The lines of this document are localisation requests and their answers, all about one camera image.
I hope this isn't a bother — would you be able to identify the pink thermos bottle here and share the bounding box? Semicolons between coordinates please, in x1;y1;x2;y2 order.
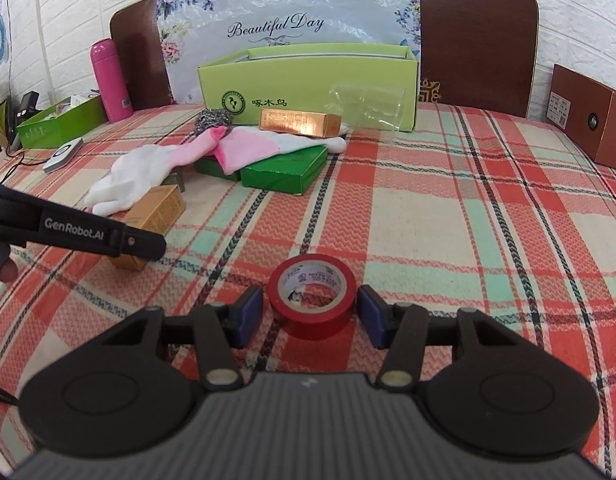
90;38;134;122

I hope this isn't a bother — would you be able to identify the black device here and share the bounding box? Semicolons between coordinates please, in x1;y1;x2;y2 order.
7;91;41;150

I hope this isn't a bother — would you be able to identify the golden orange box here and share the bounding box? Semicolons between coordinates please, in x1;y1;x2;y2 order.
259;109;342;138

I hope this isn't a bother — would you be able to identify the person's left hand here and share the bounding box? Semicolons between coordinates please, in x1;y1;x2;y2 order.
0;245;19;326

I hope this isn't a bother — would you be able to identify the brown cardboard box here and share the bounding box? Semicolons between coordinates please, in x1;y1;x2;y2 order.
548;64;616;173

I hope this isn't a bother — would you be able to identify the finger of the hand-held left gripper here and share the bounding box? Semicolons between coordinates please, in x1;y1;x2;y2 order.
120;227;167;261

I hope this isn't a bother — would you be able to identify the white remote device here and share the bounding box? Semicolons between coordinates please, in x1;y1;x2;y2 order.
43;137;84;173

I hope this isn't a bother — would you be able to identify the black cable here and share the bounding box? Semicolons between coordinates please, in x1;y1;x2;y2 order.
0;152;44;186

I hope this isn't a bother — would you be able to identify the red tape roll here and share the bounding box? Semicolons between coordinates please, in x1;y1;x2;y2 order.
267;255;357;341

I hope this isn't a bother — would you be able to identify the small green flat box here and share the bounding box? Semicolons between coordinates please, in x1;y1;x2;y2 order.
195;155;243;177

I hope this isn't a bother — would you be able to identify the pink and white glove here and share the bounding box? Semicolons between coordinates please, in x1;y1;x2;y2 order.
215;126;349;176

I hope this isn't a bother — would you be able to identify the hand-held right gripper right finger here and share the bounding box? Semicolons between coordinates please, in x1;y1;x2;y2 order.
358;285;531;391

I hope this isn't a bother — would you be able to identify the light green cardboard box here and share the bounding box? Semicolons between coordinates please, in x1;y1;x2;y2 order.
197;43;419;132

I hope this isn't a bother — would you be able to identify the steel wool scrubber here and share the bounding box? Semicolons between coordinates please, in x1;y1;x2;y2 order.
195;108;233;133

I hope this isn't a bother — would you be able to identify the clear plastic cup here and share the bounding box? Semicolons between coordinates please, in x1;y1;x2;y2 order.
330;83;406;132

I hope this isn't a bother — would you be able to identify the brown wooden headboard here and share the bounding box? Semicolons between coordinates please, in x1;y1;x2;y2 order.
109;0;540;121

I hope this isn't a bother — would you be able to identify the tan cardboard box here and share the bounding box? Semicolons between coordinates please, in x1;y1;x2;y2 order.
110;185;186;272

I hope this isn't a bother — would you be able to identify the plaid bed sheet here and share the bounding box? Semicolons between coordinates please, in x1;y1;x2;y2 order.
0;105;616;480

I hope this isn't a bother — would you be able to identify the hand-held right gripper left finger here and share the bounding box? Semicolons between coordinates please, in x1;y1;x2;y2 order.
100;287;265;393

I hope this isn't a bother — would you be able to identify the small green open box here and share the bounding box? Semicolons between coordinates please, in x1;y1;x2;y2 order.
16;94;109;150

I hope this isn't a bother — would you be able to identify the white glove with pink cuff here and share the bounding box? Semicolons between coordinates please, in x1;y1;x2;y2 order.
84;127;229;216

